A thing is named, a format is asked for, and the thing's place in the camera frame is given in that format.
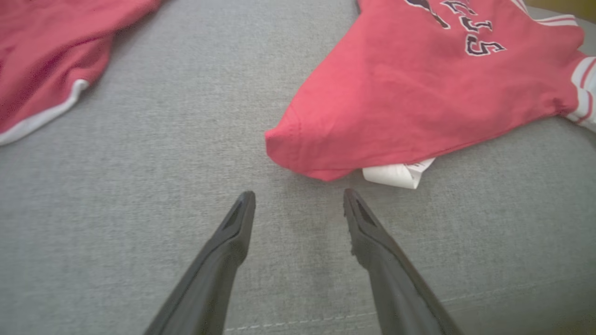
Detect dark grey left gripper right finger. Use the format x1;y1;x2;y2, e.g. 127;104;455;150
343;188;464;335

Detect red jersey with white stripes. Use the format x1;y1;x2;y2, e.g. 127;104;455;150
265;0;596;190

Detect red shorts with white trim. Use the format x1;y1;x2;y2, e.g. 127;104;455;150
0;0;162;146

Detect grey fabric sofa seat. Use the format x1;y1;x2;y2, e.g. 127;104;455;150
0;0;596;335

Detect mustard yellow cushion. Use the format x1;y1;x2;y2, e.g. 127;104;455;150
525;0;596;23

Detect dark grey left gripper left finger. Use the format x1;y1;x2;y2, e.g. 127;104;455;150
144;191;257;335

